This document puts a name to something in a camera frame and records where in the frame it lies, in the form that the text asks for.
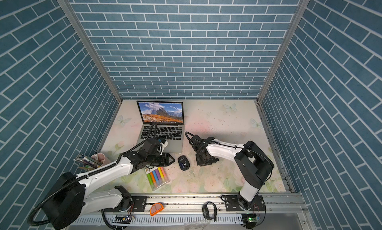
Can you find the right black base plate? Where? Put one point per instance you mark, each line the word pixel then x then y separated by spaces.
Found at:
pixel 237 203

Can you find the aluminium front rail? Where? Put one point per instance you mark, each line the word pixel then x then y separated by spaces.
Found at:
pixel 283 211

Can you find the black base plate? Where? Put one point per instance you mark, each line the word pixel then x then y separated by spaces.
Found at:
pixel 137 203
pixel 237 203

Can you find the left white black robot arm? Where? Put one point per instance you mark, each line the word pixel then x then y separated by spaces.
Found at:
pixel 75 195

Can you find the black wireless mouse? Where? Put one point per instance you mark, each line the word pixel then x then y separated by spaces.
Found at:
pixel 184 163

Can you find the small circuit board with wires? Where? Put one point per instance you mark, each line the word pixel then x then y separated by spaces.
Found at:
pixel 123 219

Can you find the orange semicircular tool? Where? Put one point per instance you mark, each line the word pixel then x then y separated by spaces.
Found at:
pixel 156 208

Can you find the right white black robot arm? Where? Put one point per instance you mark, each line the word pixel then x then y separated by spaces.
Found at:
pixel 255 166

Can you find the pink pen holder cup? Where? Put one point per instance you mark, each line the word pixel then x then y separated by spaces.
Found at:
pixel 90 163

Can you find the black wristwatch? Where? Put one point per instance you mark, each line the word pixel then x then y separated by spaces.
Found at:
pixel 209 211

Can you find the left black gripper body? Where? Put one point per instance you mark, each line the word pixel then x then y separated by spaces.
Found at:
pixel 156 160

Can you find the silver laptop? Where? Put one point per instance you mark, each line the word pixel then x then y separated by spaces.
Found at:
pixel 163 120

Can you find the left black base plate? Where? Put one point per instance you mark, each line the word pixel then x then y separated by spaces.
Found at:
pixel 137 203

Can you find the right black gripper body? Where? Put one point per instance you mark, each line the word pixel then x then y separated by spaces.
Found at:
pixel 201 162

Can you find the pack of coloured highlighters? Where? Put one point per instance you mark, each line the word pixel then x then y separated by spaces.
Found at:
pixel 157 177

